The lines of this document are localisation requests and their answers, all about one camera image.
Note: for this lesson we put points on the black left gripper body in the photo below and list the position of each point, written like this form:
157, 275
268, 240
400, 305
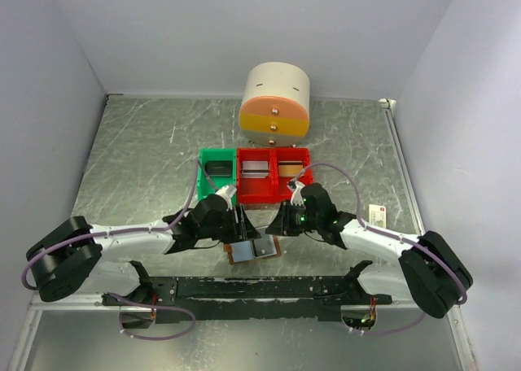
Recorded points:
226, 229

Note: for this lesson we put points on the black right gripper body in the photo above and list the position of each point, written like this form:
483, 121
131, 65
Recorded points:
297, 219

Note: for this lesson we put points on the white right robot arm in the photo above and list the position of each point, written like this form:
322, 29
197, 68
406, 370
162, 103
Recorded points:
423, 268

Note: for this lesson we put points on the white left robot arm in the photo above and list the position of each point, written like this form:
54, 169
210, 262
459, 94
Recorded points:
77, 257

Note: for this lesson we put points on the black card in bin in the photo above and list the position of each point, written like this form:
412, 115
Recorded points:
219, 168

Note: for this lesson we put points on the gold card in bin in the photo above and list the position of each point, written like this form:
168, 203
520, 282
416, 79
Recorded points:
289, 169

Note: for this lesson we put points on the white small card box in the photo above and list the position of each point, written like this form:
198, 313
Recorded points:
377, 215

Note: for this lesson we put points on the silver card in bin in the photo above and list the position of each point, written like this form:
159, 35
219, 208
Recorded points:
254, 169

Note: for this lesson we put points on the green bin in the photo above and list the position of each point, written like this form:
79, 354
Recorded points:
207, 185

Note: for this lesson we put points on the red bin middle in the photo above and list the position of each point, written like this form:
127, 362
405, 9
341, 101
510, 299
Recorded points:
257, 191

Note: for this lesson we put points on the red bin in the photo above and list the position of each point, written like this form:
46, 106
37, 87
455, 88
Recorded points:
257, 191
289, 154

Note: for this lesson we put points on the red bin right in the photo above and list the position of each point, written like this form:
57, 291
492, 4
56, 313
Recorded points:
289, 154

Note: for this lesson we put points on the white round drawer cabinet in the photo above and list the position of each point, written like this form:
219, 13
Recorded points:
275, 106

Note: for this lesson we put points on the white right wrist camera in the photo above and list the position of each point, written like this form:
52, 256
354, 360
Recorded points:
296, 188

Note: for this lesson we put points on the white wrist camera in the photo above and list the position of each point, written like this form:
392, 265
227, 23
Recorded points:
227, 192
296, 188

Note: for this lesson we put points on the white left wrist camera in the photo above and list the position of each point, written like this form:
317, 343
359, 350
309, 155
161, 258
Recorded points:
227, 192

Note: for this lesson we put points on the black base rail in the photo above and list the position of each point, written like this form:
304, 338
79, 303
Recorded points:
324, 298

